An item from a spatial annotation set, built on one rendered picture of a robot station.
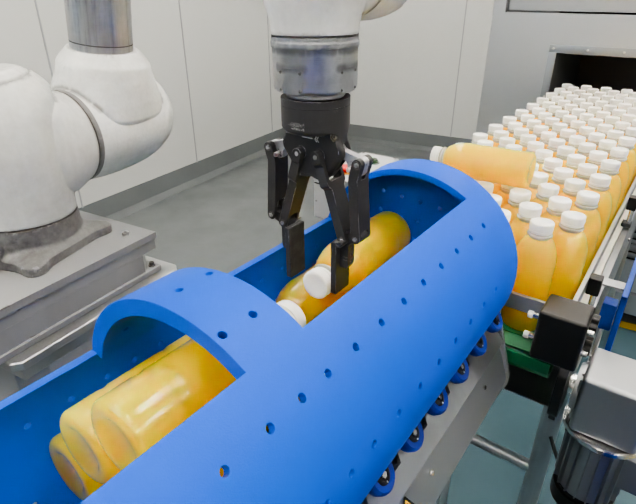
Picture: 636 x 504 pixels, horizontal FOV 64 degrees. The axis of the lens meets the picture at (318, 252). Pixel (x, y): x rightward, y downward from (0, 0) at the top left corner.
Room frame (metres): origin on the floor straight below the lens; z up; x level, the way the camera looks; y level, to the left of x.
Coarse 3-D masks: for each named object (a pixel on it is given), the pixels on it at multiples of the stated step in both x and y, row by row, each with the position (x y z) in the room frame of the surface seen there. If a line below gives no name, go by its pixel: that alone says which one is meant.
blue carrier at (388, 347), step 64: (384, 192) 0.73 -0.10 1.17; (448, 192) 0.67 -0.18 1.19; (448, 256) 0.49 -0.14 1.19; (512, 256) 0.60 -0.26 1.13; (128, 320) 0.39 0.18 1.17; (192, 320) 0.31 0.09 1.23; (256, 320) 0.32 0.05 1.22; (320, 320) 0.34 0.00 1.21; (384, 320) 0.37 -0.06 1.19; (448, 320) 0.43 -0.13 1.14; (64, 384) 0.37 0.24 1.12; (256, 384) 0.27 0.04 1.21; (320, 384) 0.29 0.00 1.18; (384, 384) 0.33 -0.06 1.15; (0, 448) 0.32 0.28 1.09; (192, 448) 0.22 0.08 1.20; (256, 448) 0.23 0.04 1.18; (320, 448) 0.26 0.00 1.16; (384, 448) 0.31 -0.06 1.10
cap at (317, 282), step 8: (312, 272) 0.56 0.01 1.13; (320, 272) 0.55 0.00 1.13; (328, 272) 0.56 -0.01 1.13; (304, 280) 0.56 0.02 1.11; (312, 280) 0.56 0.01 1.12; (320, 280) 0.55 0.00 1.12; (328, 280) 0.55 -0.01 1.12; (312, 288) 0.56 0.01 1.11; (320, 288) 0.55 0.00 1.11; (328, 288) 0.54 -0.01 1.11; (312, 296) 0.56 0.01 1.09; (320, 296) 0.55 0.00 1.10
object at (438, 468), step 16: (496, 352) 0.69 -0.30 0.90; (496, 368) 0.67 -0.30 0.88; (480, 384) 0.62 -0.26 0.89; (496, 384) 0.66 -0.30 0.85; (480, 400) 0.61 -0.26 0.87; (464, 416) 0.56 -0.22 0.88; (480, 416) 0.59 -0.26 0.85; (448, 432) 0.52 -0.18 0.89; (464, 432) 0.55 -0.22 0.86; (448, 448) 0.51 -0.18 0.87; (464, 448) 0.53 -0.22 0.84; (432, 464) 0.47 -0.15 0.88; (448, 464) 0.49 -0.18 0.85; (416, 480) 0.44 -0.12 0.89; (432, 480) 0.46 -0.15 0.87; (416, 496) 0.43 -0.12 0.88; (432, 496) 0.45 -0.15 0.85
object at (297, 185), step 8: (296, 152) 0.55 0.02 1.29; (304, 152) 0.55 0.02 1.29; (296, 160) 0.55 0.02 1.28; (296, 168) 0.55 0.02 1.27; (288, 176) 0.56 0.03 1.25; (296, 176) 0.56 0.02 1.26; (304, 176) 0.57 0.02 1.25; (288, 184) 0.57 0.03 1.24; (296, 184) 0.56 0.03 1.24; (304, 184) 0.58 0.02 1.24; (288, 192) 0.57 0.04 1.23; (296, 192) 0.57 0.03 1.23; (304, 192) 0.58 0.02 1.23; (288, 200) 0.57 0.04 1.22; (296, 200) 0.57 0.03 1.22; (288, 208) 0.57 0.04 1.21; (296, 208) 0.58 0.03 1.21; (280, 216) 0.58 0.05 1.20; (288, 216) 0.57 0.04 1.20; (296, 216) 0.59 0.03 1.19; (280, 224) 0.58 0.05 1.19
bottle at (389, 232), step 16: (384, 224) 0.67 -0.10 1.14; (400, 224) 0.69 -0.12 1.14; (368, 240) 0.62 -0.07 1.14; (384, 240) 0.64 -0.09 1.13; (400, 240) 0.67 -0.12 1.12; (320, 256) 0.60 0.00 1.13; (368, 256) 0.60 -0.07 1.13; (384, 256) 0.63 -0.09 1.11; (352, 272) 0.57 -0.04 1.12; (368, 272) 0.59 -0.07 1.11
